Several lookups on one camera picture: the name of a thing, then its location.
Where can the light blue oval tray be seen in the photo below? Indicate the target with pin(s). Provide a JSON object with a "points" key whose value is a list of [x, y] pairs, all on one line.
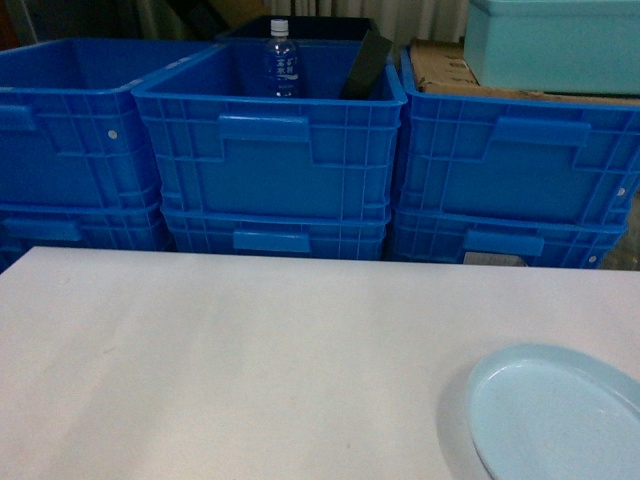
{"points": [[547, 412]]}

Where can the blue crate bottom middle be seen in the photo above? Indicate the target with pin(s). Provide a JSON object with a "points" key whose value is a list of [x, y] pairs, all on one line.
{"points": [[302, 237]]}

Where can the blue crate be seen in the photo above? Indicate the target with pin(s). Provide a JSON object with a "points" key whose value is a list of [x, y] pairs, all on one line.
{"points": [[302, 237], [524, 160], [71, 133], [223, 145], [417, 236], [26, 226]]}

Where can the blue crate top middle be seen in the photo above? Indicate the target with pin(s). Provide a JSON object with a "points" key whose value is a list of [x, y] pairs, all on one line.
{"points": [[223, 145]]}

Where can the clear water bottle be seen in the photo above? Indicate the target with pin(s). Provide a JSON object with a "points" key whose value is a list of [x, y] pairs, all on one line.
{"points": [[281, 61]]}

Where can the blue crate top right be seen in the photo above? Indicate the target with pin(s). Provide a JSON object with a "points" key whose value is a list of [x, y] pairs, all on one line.
{"points": [[524, 160]]}

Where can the black rectangular box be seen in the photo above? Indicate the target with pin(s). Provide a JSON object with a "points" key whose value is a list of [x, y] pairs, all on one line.
{"points": [[367, 66]]}

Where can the brown cardboard sheet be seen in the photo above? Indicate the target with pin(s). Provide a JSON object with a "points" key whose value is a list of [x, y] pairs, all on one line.
{"points": [[439, 68]]}

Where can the blue crate bottom right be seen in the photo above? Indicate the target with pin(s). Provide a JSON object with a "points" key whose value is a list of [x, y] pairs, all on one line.
{"points": [[417, 236]]}

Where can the blue crate top left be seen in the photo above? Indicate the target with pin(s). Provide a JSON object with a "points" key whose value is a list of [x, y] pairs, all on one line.
{"points": [[71, 133]]}

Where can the blue crate bottom left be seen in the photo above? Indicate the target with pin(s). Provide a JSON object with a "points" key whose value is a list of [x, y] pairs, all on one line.
{"points": [[26, 226]]}

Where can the teal plastic box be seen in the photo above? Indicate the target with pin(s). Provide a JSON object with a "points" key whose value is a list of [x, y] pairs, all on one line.
{"points": [[581, 47]]}

